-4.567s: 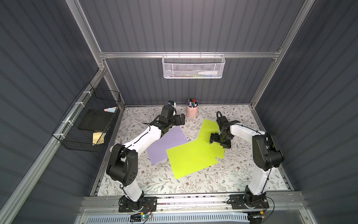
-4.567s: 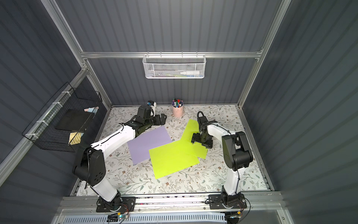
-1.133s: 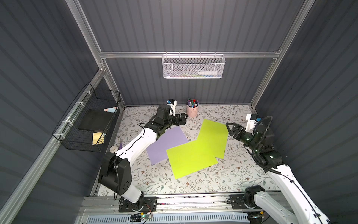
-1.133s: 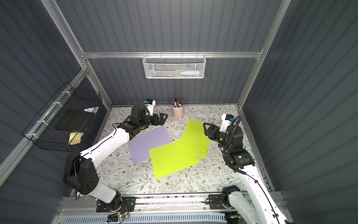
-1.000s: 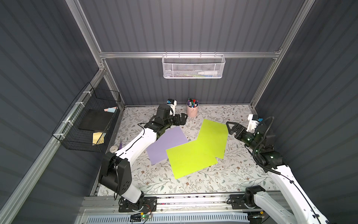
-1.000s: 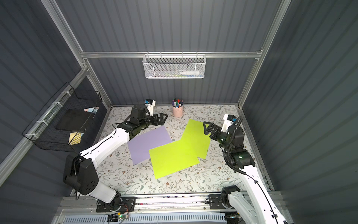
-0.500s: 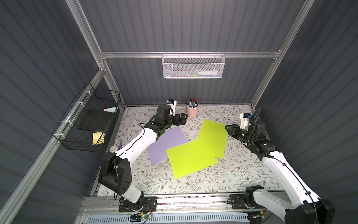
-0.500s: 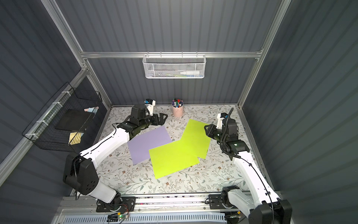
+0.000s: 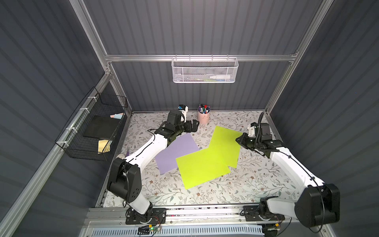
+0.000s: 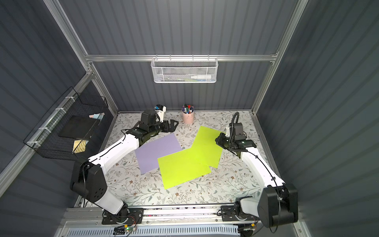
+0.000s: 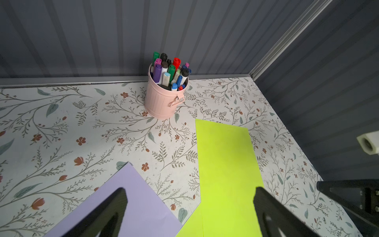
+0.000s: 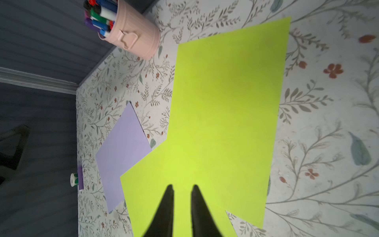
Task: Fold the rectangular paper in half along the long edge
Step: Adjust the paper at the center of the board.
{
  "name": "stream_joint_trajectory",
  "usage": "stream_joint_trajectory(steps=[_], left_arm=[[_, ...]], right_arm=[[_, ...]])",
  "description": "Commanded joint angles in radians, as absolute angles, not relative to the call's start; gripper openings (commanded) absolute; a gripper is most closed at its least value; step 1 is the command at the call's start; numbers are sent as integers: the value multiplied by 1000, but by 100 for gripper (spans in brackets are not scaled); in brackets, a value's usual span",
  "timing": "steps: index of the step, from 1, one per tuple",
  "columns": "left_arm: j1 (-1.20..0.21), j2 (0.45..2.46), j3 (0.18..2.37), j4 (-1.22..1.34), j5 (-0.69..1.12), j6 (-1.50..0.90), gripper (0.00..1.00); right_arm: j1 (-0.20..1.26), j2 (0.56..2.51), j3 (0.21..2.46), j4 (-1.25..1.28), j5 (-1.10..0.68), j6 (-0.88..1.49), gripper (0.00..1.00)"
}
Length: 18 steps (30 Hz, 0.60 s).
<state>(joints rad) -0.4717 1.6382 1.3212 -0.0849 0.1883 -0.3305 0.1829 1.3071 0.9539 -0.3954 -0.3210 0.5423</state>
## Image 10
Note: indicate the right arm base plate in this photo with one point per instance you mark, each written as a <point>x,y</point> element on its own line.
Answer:
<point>230,214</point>

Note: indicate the white wire mesh basket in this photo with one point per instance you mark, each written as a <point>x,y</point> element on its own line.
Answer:
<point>180,72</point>

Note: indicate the yellow sticky note pad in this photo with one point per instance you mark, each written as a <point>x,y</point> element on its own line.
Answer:
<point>79,146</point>

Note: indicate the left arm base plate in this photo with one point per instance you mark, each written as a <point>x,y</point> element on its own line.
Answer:
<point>126,216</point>

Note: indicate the black notebook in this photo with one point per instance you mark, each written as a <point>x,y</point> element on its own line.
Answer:
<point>79,127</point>

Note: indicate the colored markers in cup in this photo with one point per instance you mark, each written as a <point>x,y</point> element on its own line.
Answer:
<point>187,109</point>

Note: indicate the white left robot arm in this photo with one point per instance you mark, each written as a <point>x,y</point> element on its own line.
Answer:
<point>88,177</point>

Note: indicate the lime green paper sheet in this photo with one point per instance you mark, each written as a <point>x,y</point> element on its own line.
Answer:
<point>181,167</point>

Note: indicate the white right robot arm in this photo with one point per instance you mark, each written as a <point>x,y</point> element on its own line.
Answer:
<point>278,201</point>

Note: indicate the black wire wall basket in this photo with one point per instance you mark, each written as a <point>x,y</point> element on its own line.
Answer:
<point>44,139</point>

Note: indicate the lavender paper sheet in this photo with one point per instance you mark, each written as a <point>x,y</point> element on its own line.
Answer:
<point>148,154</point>

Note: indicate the pink pen cup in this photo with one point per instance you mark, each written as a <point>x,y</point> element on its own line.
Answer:
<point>188,118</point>

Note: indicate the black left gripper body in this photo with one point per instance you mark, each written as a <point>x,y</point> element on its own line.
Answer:
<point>167,126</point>

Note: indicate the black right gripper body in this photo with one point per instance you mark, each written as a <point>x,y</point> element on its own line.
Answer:
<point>223,141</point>

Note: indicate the pastel sticky notes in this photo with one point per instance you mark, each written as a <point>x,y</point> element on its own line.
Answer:
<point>97,116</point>

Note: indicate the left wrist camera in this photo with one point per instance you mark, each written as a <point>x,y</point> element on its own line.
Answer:
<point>160,110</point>

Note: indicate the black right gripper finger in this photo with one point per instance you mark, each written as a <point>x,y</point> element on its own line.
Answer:
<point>219,142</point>
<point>221,136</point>

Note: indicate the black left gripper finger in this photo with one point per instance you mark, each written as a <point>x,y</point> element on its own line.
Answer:
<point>173,123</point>
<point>169,128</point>

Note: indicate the aluminium mounting rail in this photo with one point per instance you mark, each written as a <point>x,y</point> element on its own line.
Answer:
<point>198,214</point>

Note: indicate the white bottle in basket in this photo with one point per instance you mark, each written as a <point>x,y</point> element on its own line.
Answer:
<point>201,77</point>

